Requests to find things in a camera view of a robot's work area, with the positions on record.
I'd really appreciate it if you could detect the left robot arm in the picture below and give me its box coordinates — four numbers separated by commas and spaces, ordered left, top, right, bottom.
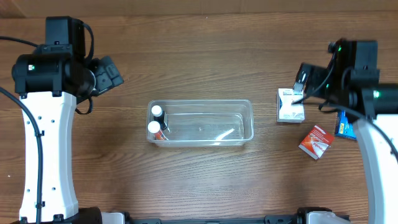
12, 16, 126, 223

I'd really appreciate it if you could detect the black bottle white cap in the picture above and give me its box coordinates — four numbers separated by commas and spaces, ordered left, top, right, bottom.
151, 105, 168, 130

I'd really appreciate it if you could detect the orange bottle white cap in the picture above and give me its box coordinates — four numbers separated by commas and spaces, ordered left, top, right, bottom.
147, 121, 167, 141

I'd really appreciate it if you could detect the red caplet box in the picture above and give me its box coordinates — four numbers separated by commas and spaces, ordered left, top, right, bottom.
298, 125, 335, 160

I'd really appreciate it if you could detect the blue lozenge box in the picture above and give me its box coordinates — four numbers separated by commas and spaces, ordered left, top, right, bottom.
335, 111, 356, 140

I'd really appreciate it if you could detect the white bandage box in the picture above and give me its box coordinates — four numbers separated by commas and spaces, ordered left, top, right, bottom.
276, 88, 305, 123

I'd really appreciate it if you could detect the clear plastic container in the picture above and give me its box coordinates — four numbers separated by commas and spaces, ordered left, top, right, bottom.
146, 100, 254, 147

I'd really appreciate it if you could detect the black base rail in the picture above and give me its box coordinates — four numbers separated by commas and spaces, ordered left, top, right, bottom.
77, 207, 351, 224

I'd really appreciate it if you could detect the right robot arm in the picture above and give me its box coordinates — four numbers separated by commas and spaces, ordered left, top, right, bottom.
294, 39, 397, 223

